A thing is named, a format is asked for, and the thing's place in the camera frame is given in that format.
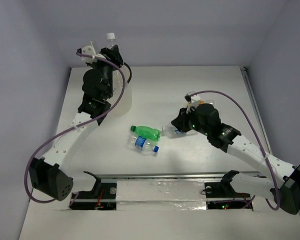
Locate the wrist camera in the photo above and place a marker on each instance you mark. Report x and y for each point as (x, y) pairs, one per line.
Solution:
(189, 97)
(90, 49)

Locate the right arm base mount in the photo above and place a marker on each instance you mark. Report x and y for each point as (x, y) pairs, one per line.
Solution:
(220, 195)

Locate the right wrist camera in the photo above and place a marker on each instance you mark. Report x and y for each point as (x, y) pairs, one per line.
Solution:
(189, 97)

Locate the clear bottle lemon label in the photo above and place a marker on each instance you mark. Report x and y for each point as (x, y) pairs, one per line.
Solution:
(171, 132)

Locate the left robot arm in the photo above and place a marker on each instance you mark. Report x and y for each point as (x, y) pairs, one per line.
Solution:
(47, 166)

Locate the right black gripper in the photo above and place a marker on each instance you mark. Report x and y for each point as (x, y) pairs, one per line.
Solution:
(180, 121)

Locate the clear bottle white cap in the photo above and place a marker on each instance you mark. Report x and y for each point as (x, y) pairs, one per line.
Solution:
(114, 48)

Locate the clear bottle yellow cap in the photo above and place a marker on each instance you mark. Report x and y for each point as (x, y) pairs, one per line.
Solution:
(207, 102)

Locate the green plastic bottle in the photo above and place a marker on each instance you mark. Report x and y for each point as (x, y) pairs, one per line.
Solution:
(146, 132)

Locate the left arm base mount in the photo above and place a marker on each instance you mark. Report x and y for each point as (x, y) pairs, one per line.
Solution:
(102, 196)

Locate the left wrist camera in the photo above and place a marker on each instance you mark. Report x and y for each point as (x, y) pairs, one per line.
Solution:
(90, 49)

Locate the white bin black rim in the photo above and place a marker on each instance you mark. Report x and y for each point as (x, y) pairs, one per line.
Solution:
(125, 102)

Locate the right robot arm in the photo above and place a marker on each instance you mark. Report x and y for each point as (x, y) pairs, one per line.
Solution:
(281, 182)

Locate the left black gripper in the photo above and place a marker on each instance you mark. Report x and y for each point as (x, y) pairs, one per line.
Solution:
(112, 56)

